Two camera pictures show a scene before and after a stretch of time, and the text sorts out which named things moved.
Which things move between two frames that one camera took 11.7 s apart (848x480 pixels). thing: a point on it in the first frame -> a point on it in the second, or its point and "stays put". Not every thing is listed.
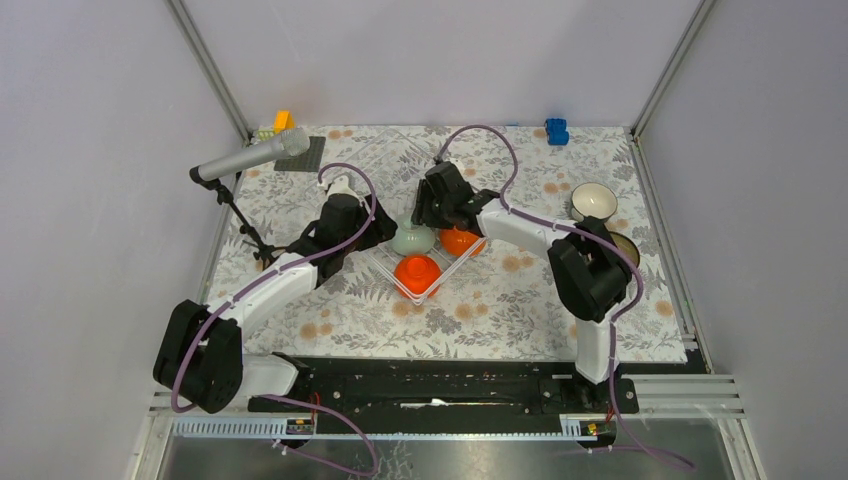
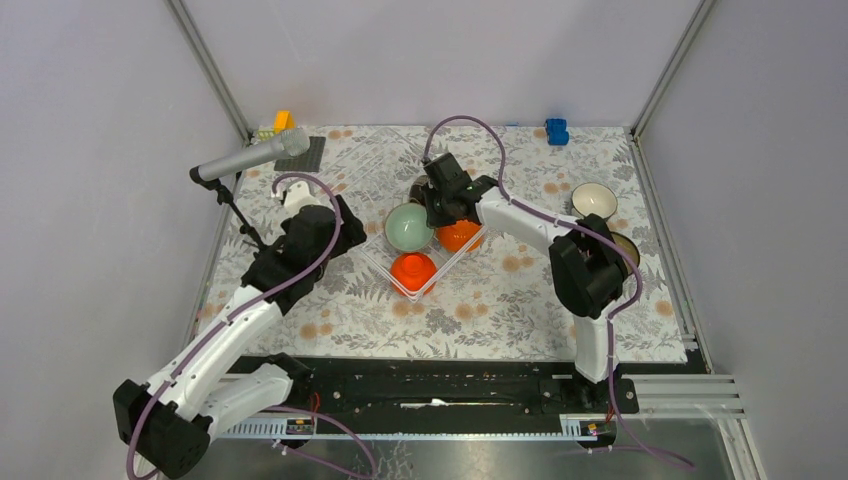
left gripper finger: x=384 y=228 -> x=352 y=232
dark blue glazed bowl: x=625 y=244 stays put
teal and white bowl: x=593 y=199 stays put
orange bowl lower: x=417 y=273 stays put
